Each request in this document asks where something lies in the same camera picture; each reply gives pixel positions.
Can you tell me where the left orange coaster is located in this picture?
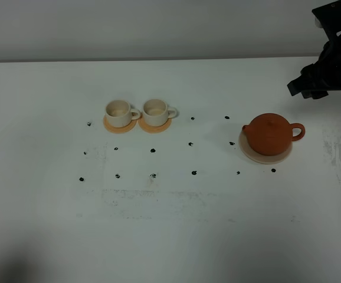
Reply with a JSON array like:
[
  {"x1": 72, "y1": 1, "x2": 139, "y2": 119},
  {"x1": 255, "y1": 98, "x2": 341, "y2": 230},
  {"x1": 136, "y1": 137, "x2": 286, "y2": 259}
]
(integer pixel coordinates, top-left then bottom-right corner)
[{"x1": 103, "y1": 116, "x2": 137, "y2": 134}]

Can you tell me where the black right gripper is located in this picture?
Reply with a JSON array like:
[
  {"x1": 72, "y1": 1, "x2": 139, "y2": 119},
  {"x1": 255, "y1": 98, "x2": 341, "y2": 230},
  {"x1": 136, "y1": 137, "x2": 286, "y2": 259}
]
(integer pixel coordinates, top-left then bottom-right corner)
[{"x1": 287, "y1": 42, "x2": 341, "y2": 99}]

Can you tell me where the right orange coaster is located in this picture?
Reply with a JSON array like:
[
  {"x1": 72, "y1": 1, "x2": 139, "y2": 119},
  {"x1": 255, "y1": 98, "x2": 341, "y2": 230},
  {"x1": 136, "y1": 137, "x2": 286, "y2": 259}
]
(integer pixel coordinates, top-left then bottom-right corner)
[{"x1": 138, "y1": 117, "x2": 172, "y2": 134}]

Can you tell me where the orange coaster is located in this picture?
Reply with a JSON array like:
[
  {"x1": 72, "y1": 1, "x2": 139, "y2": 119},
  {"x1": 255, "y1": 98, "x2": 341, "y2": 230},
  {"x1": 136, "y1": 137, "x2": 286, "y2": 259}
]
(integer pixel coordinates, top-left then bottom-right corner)
[
  {"x1": 138, "y1": 117, "x2": 172, "y2": 134},
  {"x1": 103, "y1": 116, "x2": 137, "y2": 134}
]

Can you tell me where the white teacup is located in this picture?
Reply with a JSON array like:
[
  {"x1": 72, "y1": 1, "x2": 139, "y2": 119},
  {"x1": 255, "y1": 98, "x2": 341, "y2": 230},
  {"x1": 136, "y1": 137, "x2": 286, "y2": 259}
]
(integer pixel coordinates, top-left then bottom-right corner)
[
  {"x1": 105, "y1": 100, "x2": 141, "y2": 128},
  {"x1": 143, "y1": 99, "x2": 178, "y2": 127}
]

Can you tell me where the beige round teapot saucer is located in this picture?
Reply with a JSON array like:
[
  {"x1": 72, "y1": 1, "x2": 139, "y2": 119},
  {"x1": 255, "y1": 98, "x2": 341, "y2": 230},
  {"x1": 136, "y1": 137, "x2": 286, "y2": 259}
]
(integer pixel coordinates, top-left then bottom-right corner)
[{"x1": 238, "y1": 132, "x2": 293, "y2": 164}]

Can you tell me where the right white teacup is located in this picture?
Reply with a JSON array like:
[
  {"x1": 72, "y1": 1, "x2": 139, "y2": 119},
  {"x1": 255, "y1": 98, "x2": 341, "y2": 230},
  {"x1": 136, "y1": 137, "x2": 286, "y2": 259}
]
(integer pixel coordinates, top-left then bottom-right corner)
[{"x1": 143, "y1": 99, "x2": 178, "y2": 127}]

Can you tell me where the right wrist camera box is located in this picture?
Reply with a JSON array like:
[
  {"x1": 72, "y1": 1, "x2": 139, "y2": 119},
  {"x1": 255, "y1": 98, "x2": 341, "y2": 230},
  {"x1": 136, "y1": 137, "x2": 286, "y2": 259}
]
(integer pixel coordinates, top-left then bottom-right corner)
[{"x1": 312, "y1": 1, "x2": 341, "y2": 41}]

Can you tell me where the left white teacup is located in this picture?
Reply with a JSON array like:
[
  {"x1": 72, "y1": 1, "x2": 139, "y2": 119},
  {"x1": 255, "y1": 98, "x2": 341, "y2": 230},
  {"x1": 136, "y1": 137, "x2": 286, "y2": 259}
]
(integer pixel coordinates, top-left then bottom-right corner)
[{"x1": 105, "y1": 100, "x2": 141, "y2": 128}]

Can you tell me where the brown clay teapot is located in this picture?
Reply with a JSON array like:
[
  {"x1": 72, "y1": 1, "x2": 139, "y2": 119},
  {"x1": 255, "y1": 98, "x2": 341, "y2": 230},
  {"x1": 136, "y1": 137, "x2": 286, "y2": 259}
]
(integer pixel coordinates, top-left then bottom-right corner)
[{"x1": 242, "y1": 113, "x2": 306, "y2": 156}]

